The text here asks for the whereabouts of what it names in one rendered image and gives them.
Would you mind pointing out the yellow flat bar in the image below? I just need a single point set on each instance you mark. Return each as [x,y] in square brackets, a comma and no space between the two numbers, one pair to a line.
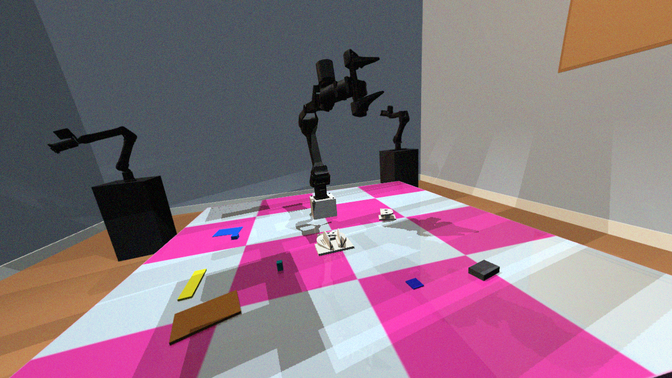
[192,285]

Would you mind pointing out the blue flat plate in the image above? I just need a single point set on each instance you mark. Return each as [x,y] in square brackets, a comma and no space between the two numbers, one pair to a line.
[230,231]

